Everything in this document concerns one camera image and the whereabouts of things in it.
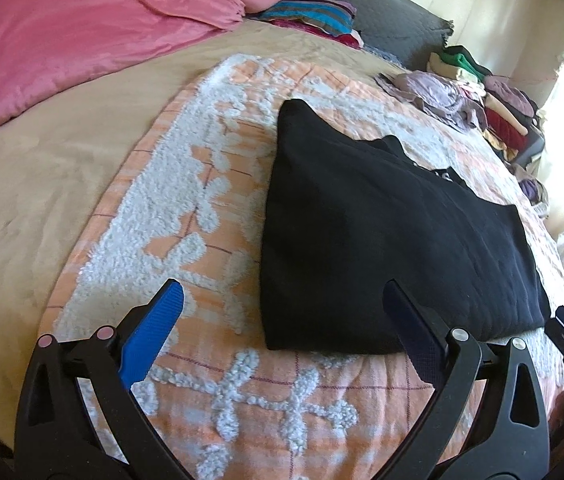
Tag stack of striped folded clothes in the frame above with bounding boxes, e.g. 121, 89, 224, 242
252, 0, 363, 51

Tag purple cloth in white bag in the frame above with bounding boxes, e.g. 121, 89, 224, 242
517, 175, 550, 218

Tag grey quilted headboard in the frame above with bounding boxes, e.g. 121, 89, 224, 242
197, 0, 455, 71

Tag pink blanket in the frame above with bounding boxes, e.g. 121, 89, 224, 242
0, 0, 285, 153

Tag beige bedsheet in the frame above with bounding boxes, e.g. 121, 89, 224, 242
0, 17, 403, 441

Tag pile of mixed coloured clothes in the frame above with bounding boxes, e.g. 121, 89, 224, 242
427, 45, 548, 166

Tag lilac crumpled clothes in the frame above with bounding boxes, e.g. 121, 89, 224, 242
376, 71, 488, 133

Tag orange and white patterned blanket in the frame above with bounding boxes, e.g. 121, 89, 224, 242
42, 52, 564, 480

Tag black sweater with orange lining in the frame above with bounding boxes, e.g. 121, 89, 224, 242
259, 97, 552, 356

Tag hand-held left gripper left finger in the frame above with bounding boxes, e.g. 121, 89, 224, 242
16, 279, 193, 480

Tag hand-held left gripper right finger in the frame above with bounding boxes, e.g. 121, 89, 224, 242
383, 281, 551, 480

